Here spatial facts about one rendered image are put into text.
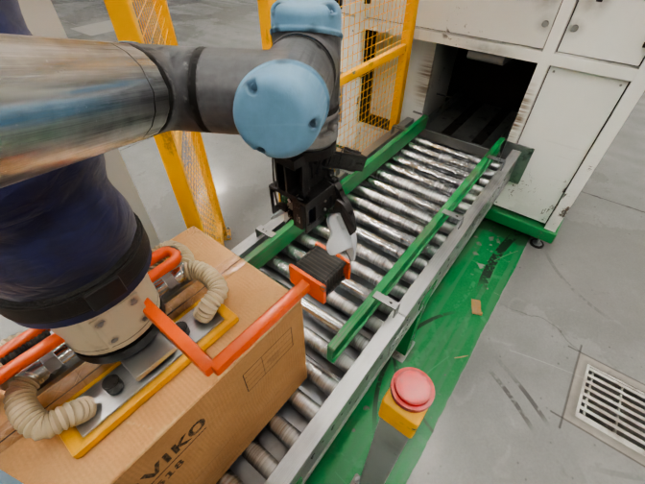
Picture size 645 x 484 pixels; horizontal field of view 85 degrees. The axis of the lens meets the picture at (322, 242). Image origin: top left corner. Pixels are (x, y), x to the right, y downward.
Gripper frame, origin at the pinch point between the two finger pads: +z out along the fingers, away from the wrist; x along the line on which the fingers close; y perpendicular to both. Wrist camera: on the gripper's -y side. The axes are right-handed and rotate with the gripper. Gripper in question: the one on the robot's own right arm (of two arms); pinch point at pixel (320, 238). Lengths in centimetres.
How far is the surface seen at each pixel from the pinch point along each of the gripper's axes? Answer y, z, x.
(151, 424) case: 36.6, 21.9, -7.5
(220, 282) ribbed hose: 12.3, 13.7, -16.6
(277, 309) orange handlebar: 12.0, 7.7, 0.4
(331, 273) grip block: 0.6, 6.4, 3.1
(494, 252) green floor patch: -152, 117, 14
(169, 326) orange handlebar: 25.8, 7.7, -10.9
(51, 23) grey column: -10, -14, -120
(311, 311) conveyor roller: -19, 62, -20
